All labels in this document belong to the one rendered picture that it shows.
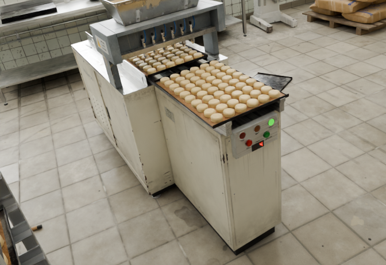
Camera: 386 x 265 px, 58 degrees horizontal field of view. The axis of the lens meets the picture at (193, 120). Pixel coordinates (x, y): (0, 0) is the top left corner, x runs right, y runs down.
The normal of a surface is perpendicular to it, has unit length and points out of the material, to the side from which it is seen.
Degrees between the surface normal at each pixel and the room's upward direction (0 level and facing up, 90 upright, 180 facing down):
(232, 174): 90
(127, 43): 90
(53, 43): 90
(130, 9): 115
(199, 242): 0
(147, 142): 90
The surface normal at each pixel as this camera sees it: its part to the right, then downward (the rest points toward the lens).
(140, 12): 0.51, 0.71
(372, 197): -0.14, -0.85
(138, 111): 0.50, 0.39
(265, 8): 0.26, 0.46
